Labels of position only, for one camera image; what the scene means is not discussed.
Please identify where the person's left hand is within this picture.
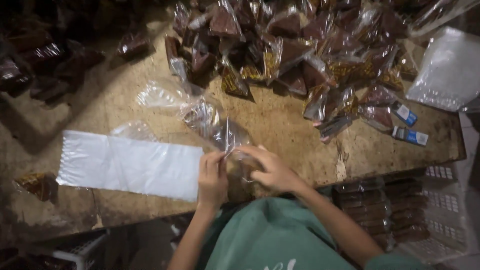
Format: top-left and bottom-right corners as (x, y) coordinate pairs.
(197, 151), (229, 208)

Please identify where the clear plastic bag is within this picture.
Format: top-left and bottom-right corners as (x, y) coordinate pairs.
(136, 78), (264, 181)

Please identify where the white plastic crate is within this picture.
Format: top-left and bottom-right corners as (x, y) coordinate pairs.
(22, 229), (110, 270)

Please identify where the person's right hand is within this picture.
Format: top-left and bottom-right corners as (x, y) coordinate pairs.
(235, 145), (307, 196)

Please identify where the white plastic basket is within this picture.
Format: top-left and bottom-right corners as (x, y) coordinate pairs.
(392, 163), (474, 264)

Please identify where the stack of white plastic bags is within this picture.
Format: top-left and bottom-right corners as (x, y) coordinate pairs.
(56, 130), (205, 203)

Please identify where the stack of packed cake bundles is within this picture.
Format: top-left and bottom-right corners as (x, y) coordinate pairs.
(331, 177), (432, 251)

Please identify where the heap of dark wrapped packets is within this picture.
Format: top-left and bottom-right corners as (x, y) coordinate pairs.
(0, 22), (106, 102)

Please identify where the brown gold printed cake packet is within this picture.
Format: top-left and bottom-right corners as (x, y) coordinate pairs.
(14, 172), (59, 203)

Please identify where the single dark wrapped cake packet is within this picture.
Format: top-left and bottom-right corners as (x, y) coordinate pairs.
(115, 31), (151, 61)

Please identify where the stack of clear plastic sheets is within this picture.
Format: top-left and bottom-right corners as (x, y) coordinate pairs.
(406, 26), (480, 112)

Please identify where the grey stapler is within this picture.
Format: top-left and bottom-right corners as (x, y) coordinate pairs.
(318, 115), (354, 142)

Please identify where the green shirt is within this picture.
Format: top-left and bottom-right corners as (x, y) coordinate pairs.
(196, 197), (432, 270)

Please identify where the blue staple box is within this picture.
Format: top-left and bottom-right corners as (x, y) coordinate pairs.
(391, 102), (418, 127)
(392, 126), (429, 146)

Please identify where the heap of wrapped brown cakes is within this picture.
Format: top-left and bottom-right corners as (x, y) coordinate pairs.
(164, 0), (420, 124)

